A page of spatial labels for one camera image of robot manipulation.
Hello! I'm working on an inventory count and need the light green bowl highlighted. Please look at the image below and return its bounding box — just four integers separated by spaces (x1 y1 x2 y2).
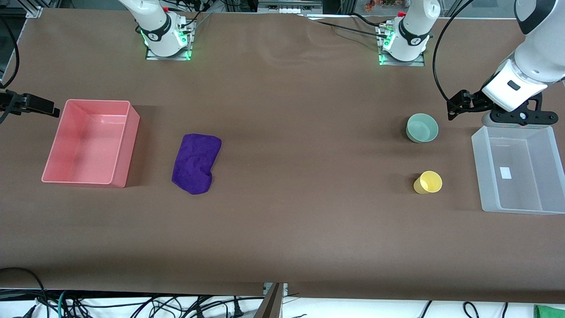
406 113 439 144

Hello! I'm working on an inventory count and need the yellow plastic cup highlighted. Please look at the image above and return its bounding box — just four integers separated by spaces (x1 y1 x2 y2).
413 171 443 195

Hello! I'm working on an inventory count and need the purple cloth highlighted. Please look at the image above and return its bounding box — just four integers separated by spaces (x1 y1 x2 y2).
171 133 222 195

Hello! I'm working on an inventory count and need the green cloth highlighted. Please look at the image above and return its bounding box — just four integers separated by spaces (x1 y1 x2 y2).
533 304 565 318

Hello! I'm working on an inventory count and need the pink plastic bin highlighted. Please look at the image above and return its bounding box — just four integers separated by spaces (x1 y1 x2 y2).
41 99 141 189

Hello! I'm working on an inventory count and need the translucent plastic bin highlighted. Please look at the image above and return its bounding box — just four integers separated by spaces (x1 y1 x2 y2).
471 125 565 216

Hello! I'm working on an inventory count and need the grey background box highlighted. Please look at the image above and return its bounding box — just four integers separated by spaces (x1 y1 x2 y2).
258 0 323 13

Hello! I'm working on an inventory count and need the brown table cover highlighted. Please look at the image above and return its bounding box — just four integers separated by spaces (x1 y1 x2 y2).
0 8 565 305

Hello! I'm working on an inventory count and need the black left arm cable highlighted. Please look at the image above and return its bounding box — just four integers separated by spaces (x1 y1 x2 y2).
432 0 475 106

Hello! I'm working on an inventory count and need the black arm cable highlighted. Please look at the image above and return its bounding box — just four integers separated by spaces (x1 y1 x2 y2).
0 15 20 87
432 0 475 106

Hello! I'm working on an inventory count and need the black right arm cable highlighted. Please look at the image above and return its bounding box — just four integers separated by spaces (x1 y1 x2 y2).
0 15 20 87

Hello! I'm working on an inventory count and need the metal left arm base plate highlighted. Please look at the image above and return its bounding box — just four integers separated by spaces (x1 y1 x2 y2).
377 24 426 67

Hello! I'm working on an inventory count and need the black base power cable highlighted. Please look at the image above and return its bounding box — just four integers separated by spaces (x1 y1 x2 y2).
300 12 387 34

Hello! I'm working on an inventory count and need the black looped floor cable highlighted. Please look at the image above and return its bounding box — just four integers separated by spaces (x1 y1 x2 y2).
0 267 47 306

